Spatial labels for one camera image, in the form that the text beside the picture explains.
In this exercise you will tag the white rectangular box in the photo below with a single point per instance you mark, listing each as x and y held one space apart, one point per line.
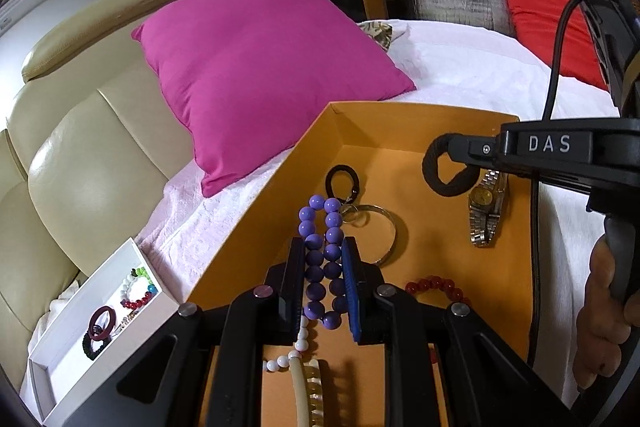
75 377

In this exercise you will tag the white textured blanket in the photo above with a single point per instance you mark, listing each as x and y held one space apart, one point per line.
450 67

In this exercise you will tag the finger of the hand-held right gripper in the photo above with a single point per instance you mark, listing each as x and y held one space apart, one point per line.
475 150

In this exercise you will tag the person's right hand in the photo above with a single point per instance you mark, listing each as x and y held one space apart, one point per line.
600 332

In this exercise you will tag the cream hair comb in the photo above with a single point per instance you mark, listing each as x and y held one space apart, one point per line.
300 397

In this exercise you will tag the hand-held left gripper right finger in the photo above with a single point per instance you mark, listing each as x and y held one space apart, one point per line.
351 297

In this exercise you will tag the pink pillow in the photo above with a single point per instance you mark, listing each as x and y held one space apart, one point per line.
260 72

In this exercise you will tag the silver bangle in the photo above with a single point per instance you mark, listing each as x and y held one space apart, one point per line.
395 232

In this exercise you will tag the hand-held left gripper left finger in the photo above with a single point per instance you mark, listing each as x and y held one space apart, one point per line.
289 302

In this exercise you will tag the silver gold wristwatch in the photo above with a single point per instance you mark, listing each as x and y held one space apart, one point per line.
482 197

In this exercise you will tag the red pillow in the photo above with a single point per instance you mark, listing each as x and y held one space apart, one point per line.
535 27

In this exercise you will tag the beige leather sofa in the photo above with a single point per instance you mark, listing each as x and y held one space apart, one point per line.
75 157

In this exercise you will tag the orange cardboard box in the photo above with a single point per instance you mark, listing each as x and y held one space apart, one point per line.
425 247

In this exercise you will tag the leaf patterned cushion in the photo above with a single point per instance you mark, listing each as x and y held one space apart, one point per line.
380 34

